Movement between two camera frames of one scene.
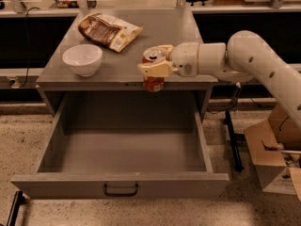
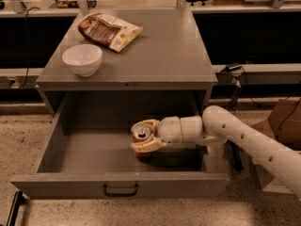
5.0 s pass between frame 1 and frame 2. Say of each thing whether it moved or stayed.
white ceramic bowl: stayed
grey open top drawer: stayed
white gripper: moved
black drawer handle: stayed
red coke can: moved
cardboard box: stayed
